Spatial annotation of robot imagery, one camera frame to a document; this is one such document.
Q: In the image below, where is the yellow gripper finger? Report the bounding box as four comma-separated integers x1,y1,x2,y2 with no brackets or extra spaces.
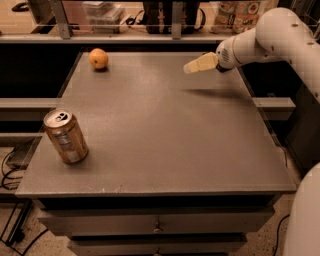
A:
189,52,218,66
183,63,216,74

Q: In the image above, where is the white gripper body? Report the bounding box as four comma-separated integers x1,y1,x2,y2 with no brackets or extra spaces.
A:
216,37,240,72

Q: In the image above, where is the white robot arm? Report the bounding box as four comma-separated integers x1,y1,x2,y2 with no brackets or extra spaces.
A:
183,8,320,256

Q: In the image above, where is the orange soda can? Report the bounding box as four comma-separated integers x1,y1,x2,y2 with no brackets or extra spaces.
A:
44,109,89,164

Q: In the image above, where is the colourful snack bag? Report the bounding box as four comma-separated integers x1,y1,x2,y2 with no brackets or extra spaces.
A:
210,0,279,34

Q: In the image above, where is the grey drawer cabinet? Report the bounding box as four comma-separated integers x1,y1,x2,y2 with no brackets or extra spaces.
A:
15,50,298,256

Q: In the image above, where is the orange fruit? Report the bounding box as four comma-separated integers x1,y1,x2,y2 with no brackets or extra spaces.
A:
89,48,108,69

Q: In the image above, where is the clear plastic container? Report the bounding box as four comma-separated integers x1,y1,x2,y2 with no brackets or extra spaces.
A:
82,1,125,34

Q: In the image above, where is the upper grey drawer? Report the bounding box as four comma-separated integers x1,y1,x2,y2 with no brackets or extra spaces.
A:
38,207,274,237

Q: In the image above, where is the grey drawer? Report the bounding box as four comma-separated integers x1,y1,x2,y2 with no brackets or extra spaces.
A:
68,234,247,256
38,207,274,237

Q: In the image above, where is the grey box on floor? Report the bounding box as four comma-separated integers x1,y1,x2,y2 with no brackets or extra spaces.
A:
5,142,35,170

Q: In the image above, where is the lower grey drawer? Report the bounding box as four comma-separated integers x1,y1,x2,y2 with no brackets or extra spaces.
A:
68,234,247,256

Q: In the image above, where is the grey metal shelf rail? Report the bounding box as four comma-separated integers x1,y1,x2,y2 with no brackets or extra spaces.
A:
0,0,234,44

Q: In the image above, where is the black cable right floor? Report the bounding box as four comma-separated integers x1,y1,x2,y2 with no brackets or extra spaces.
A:
272,213,290,256

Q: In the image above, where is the black cables left floor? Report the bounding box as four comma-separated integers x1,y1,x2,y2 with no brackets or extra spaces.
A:
0,139,49,256

